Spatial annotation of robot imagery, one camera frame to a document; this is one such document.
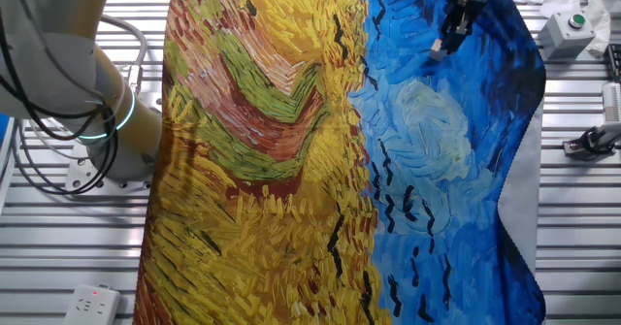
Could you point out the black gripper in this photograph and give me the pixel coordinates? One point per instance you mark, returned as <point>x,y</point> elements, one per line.
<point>463,2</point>

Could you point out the small wooden block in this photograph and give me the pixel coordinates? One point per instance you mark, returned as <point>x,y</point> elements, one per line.
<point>436,51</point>

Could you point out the grey box with green button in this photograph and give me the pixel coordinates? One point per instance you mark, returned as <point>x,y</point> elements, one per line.
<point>563,36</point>

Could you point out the black keyboard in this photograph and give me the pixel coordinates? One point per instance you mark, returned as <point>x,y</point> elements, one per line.
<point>615,63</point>

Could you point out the painted wheatfield print cloth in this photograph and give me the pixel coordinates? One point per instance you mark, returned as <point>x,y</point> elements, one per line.
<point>271,170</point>

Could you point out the white power strip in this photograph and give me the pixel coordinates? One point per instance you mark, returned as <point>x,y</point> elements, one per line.
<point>92,306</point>

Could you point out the silver ribbed camera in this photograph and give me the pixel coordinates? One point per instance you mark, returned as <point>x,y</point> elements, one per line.
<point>612,102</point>

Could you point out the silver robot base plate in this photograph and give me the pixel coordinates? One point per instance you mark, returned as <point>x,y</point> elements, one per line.
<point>80,179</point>

